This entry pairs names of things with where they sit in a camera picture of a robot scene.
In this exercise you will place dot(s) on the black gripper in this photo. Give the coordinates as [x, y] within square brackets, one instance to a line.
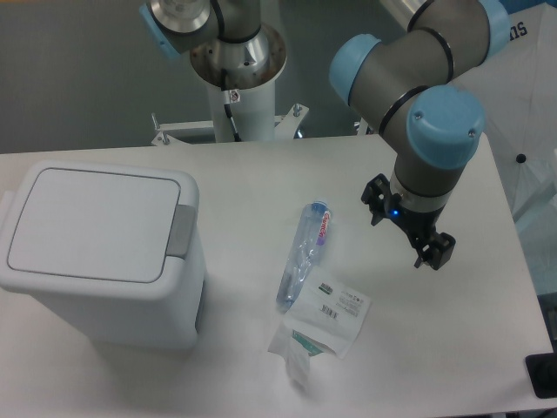
[433, 249]

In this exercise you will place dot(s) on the white plastic trash can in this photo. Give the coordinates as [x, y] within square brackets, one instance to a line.
[162, 314]

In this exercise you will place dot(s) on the white trash can lid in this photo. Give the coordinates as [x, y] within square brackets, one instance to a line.
[90, 225]

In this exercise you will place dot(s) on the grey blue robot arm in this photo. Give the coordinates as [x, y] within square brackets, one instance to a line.
[403, 90]

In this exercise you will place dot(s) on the crushed clear plastic bottle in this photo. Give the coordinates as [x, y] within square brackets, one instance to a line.
[306, 250]

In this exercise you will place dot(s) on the white plastic packaging bag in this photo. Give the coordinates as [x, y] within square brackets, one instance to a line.
[325, 318]

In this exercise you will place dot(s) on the white umbrella with lettering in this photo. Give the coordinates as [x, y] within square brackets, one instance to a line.
[517, 88]

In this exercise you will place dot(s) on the black device at table edge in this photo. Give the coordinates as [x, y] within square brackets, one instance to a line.
[541, 369]

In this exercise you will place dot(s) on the white metal base frame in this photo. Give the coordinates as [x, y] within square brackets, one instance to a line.
[229, 128]

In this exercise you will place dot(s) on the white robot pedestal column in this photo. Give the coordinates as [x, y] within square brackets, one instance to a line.
[241, 77]

